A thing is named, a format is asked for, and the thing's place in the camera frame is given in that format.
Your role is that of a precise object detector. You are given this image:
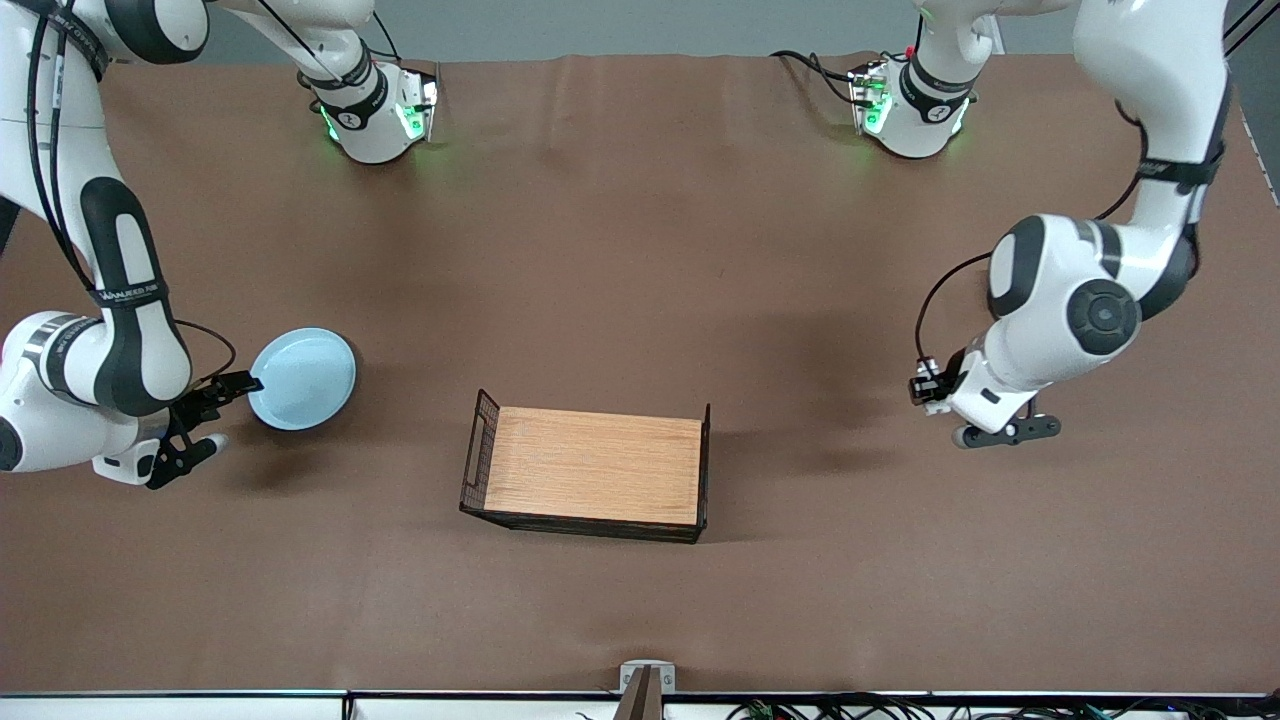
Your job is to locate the brown table cloth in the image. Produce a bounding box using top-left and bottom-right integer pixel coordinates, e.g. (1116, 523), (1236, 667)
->
(0, 50), (1280, 693)

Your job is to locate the black left base cable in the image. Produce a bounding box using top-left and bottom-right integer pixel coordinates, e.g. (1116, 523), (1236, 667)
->
(770, 48), (863, 106)

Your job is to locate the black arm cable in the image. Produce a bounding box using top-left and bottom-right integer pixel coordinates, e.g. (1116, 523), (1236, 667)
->
(913, 95), (1151, 369)
(25, 0), (238, 391)

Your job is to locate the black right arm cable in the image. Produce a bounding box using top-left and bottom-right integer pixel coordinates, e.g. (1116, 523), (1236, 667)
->
(25, 0), (238, 391)

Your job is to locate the tangled cable bundle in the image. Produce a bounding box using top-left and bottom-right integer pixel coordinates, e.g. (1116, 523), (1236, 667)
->
(725, 693), (1280, 720)

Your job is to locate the black wire tray, wooden base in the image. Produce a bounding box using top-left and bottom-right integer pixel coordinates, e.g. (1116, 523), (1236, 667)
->
(459, 388), (713, 545)

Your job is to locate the light blue round plate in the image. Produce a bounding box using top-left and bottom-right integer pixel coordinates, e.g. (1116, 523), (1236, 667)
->
(247, 327), (358, 432)

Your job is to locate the grey metal camera mount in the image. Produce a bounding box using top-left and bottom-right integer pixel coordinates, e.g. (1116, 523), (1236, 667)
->
(619, 660), (677, 720)

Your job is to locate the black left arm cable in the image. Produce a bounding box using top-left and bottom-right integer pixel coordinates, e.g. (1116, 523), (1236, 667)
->
(913, 95), (1151, 369)

